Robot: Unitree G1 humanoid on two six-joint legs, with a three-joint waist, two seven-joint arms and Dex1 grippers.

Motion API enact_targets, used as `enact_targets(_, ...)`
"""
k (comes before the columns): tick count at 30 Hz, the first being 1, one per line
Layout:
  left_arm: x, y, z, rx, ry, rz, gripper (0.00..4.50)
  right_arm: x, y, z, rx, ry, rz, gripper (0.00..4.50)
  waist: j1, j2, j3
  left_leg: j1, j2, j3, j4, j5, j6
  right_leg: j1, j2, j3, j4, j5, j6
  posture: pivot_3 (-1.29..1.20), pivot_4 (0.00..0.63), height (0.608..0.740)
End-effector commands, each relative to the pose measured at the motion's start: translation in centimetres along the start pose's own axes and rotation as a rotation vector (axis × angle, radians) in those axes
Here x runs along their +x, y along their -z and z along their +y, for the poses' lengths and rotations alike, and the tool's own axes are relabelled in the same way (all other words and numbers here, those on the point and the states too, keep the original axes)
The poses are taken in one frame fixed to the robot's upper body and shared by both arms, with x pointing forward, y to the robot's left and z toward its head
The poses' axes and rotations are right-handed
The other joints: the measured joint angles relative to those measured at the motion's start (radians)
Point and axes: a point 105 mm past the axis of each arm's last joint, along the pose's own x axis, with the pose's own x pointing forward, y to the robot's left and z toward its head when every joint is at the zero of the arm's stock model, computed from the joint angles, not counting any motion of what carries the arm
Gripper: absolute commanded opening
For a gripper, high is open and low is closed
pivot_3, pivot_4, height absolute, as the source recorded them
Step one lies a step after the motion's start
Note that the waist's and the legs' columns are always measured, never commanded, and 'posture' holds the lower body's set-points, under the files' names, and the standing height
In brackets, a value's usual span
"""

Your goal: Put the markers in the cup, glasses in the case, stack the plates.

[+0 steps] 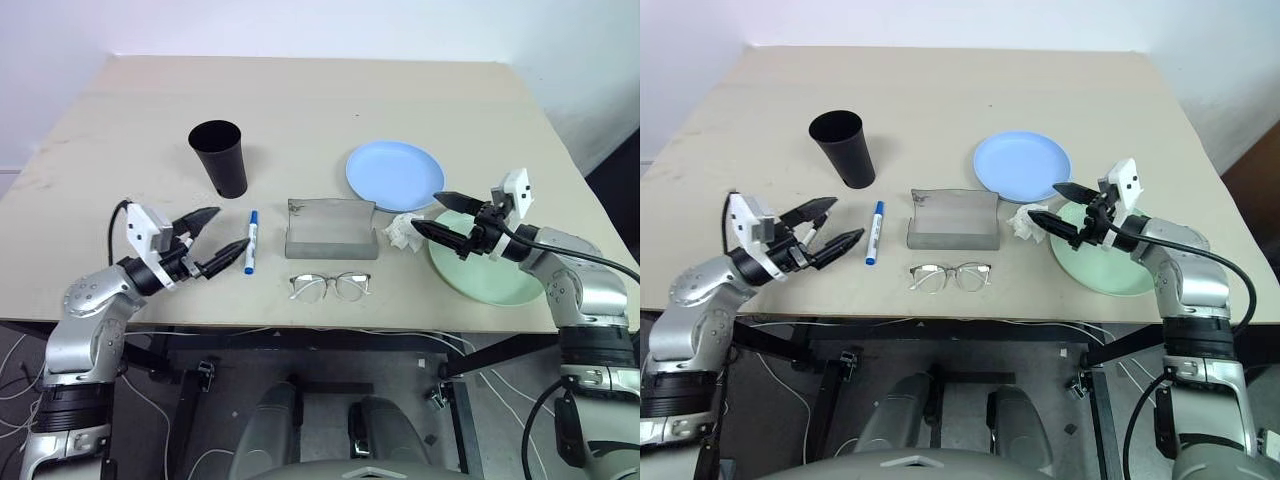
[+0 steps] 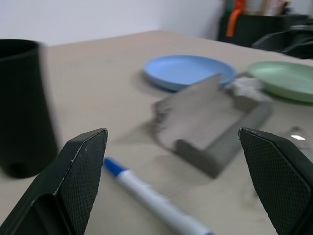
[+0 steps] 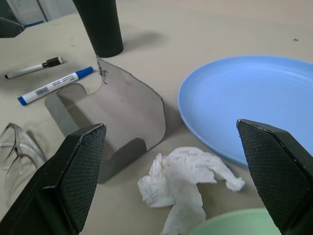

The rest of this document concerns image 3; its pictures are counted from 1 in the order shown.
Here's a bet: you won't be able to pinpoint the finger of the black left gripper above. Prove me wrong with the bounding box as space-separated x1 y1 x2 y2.
0 17 26 39

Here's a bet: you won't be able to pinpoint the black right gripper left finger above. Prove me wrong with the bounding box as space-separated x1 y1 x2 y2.
0 123 107 235

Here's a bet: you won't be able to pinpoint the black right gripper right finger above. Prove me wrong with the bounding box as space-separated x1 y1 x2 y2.
236 119 313 235

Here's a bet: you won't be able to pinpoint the black whiteboard marker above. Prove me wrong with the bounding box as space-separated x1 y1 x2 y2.
4 56 64 79

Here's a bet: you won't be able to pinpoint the pale green bowl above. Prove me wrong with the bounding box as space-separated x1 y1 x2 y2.
188 208 277 235

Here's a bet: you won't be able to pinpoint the blue whiteboard marker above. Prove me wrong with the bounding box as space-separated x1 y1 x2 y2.
17 66 94 106

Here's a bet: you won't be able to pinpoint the grey rectangular sponge block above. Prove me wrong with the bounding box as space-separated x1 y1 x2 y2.
44 55 166 184

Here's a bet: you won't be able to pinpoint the white tissue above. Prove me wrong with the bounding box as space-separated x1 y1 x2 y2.
137 146 246 235

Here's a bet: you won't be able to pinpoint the blue floor tape strip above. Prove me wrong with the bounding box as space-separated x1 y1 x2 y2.
24 21 46 28

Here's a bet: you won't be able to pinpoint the clear safety glasses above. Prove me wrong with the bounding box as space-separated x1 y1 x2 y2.
0 122 47 209

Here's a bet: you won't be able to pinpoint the light blue plate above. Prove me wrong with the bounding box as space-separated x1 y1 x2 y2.
177 55 313 168

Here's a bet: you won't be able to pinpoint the black tapered cup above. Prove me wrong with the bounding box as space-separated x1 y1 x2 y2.
72 0 124 58

